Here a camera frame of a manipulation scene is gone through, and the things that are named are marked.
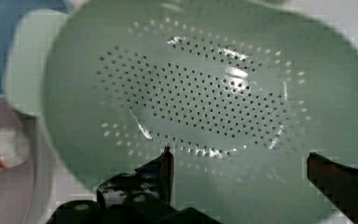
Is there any pink round plate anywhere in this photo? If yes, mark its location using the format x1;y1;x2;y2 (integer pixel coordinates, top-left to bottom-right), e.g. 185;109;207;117
0;97;54;224

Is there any green plastic strainer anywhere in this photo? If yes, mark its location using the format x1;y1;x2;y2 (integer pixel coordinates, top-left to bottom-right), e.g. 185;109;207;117
4;0;358;224

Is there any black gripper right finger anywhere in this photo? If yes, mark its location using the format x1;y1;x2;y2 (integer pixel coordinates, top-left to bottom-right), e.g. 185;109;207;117
307;152;358;224

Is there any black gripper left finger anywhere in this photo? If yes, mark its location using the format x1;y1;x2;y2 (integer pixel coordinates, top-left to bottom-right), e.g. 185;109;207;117
96;146;174;208

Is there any red plush ketchup bottle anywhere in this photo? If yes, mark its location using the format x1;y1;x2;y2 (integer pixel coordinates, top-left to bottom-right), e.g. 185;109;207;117
0;127;30;172

